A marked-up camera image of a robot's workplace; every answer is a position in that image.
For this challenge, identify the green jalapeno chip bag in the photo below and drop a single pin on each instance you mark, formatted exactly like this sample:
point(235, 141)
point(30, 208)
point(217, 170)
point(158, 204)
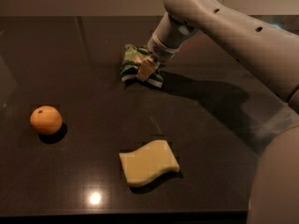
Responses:
point(132, 58)

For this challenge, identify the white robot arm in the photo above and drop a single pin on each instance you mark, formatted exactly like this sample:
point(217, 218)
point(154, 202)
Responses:
point(270, 54)

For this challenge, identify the yellow wavy sponge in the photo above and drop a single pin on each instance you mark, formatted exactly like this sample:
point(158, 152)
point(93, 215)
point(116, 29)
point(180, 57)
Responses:
point(147, 163)

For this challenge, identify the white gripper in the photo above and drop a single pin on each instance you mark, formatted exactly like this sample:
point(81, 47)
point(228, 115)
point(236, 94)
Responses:
point(161, 52)

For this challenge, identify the orange fruit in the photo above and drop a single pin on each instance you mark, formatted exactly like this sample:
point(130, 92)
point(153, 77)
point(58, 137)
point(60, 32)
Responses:
point(46, 120)

